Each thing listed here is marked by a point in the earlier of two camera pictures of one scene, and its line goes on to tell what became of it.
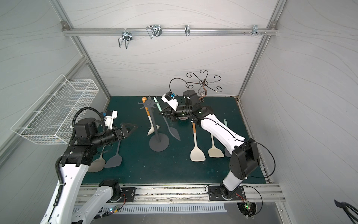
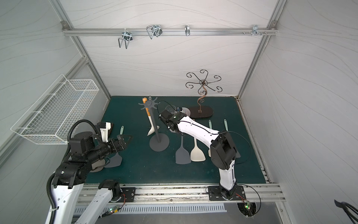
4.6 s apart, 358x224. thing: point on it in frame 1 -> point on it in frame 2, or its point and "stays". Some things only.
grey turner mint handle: [115, 161] stays
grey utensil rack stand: [159, 142] stays
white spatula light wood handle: [196, 154] stays
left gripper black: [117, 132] -> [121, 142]
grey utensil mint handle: [173, 130] -> [182, 155]
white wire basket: [49, 120] stays
